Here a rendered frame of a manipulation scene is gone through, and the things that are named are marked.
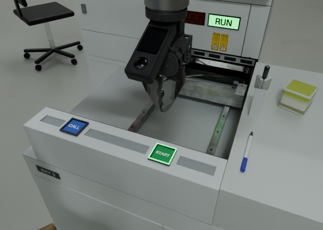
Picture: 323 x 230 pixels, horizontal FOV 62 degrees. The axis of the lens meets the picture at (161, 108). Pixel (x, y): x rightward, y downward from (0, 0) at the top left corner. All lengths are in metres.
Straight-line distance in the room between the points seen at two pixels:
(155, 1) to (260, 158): 0.43
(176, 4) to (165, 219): 0.56
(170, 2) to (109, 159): 0.41
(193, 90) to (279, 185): 0.52
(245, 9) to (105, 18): 0.60
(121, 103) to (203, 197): 0.56
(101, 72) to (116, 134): 0.74
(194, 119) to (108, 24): 0.59
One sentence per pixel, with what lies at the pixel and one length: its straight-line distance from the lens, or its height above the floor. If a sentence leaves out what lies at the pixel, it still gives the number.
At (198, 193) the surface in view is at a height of 0.93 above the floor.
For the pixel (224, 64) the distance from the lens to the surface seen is 1.11.
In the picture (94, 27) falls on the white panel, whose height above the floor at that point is 0.99.
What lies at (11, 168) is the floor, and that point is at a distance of 2.15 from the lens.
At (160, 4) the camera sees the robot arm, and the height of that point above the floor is 1.32.
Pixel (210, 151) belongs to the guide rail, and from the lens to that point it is 0.83.
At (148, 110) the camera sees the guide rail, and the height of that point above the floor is 0.85.
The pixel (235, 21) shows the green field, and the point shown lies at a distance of 1.05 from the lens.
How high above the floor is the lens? 1.44
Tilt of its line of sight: 37 degrees down
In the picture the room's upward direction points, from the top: straight up
